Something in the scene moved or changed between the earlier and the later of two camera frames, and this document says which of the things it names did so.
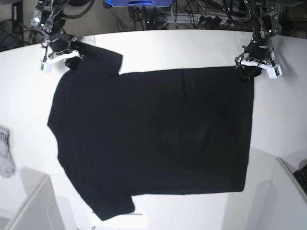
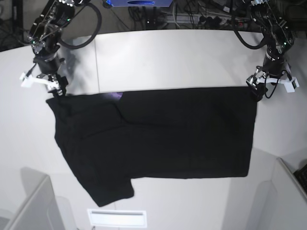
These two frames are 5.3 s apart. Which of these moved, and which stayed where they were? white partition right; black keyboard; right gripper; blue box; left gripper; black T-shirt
Moved: right gripper; left gripper; black T-shirt
Stayed: blue box; white partition right; black keyboard
